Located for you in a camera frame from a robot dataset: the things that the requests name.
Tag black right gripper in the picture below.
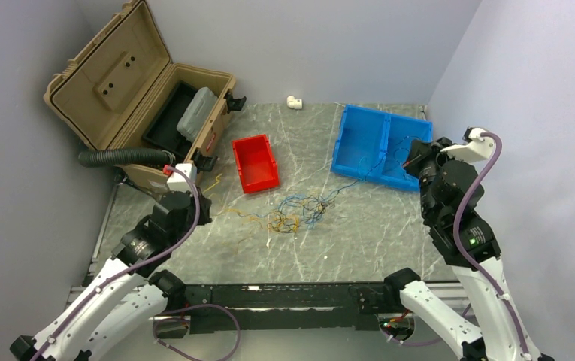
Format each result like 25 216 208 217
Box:
401 136 467 220

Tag yellow wire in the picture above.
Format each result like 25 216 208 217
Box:
202 173 318 250

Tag blue wire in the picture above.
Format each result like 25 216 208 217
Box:
257 149 398 230

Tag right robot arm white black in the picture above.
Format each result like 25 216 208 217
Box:
382 132 546 360

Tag white pipe elbow fitting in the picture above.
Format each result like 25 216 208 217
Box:
286 96 303 110

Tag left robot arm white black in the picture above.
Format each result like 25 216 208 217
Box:
10 188 211 360

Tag blue bin right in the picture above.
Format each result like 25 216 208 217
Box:
379 114 433 192

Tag blue bin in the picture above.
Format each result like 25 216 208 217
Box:
379 114 433 192
331 105 392 181

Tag black toolbox tray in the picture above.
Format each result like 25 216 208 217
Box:
141 82 198 161

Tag blue bin left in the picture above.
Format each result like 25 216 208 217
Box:
331 105 392 181

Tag red plastic bin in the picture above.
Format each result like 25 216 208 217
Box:
232 134 280 194

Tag grey plastic organizer box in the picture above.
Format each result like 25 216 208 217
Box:
176 87 218 142

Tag tan hard toolbox case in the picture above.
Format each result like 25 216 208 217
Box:
44 1 246 174

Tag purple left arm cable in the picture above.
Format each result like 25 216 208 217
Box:
28 166 242 361

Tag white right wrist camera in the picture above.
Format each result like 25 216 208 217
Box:
440 127 495 163

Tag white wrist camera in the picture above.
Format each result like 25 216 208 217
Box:
440 127 495 163
163 163 198 192

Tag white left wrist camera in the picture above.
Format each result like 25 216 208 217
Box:
163 163 198 192

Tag black corrugated hose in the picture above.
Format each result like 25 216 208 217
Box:
77 147 175 169

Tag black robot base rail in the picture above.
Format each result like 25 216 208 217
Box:
135 268 432 335

